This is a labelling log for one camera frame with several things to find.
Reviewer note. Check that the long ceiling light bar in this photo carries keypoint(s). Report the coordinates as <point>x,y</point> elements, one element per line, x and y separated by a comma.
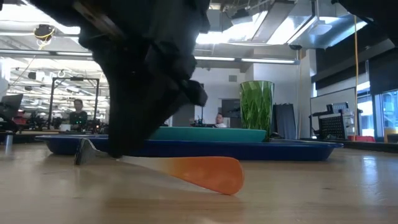
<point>248,59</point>

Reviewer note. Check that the blue plastic tray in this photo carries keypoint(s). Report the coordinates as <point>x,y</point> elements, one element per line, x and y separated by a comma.
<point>280,151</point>

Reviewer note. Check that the black robot rig frame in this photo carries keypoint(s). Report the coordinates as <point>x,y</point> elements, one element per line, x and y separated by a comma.
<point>74,78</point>

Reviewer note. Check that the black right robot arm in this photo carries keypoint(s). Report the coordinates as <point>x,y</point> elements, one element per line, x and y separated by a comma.
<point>373,15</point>

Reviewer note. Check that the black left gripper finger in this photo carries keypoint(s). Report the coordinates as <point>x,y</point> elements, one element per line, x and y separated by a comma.
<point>127,124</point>
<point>160,109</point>

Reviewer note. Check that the red box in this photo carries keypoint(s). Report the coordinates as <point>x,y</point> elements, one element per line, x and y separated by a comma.
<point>360,138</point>

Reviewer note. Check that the person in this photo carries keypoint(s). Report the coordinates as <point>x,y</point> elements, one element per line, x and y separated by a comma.
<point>220,120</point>
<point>77,118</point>

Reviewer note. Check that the green patterned cup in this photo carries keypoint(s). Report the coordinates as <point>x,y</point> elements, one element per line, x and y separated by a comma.
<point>256,105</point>

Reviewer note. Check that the teal round plate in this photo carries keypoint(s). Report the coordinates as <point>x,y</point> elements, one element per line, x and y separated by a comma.
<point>217,134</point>

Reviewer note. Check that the dark computer monitor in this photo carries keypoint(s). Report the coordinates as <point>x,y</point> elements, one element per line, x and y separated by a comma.
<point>11,105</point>

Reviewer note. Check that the rectangular metal air duct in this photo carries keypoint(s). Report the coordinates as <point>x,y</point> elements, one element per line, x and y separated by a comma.
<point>280,21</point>

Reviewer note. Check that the silver metal post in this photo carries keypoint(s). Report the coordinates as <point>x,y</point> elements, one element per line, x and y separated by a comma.
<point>8,143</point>

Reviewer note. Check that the whiteboard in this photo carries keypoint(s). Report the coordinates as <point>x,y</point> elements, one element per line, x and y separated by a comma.
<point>329,98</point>

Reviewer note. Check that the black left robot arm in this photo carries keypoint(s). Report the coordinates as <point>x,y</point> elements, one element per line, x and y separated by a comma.
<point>93,14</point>

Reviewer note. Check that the grey door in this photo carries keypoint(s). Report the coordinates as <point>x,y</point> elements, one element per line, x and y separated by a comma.
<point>186,119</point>

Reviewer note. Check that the black perforated cart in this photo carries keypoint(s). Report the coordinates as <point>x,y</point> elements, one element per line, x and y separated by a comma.
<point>332,127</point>

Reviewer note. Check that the grey fabric panel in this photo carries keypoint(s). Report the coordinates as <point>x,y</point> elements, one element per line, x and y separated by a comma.
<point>284,121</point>

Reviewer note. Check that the black aluminium table frame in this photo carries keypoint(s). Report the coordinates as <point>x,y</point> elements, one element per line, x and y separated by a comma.
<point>373,147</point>

